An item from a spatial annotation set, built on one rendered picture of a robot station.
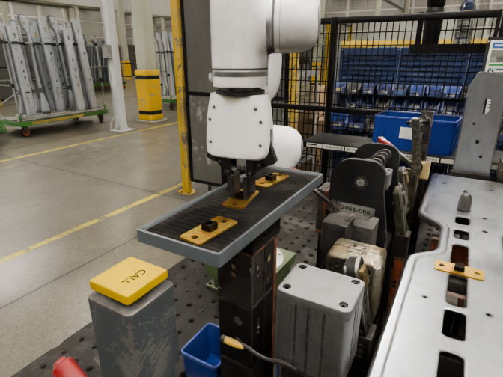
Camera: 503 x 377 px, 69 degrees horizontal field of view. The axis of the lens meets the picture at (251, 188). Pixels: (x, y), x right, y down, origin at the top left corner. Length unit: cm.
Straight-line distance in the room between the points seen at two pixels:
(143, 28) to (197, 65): 486
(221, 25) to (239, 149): 18
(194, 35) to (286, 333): 329
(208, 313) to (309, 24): 82
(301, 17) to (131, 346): 45
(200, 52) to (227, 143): 303
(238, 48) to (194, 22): 310
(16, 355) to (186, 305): 130
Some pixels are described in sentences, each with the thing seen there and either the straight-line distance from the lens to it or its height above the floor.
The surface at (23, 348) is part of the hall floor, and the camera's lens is 232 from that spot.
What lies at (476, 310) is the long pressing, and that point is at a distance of 73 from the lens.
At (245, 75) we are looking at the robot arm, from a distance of 54.
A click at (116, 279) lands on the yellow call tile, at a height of 116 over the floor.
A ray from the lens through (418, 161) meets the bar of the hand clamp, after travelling 122.
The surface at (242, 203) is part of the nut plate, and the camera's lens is 60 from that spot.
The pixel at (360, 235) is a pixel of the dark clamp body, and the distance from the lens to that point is 75.
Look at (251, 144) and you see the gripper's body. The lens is 56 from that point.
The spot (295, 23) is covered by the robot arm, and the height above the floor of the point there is 143.
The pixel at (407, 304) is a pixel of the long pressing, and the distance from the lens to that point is 69.
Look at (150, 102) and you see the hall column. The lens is 838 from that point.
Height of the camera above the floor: 139
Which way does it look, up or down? 20 degrees down
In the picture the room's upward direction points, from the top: straight up
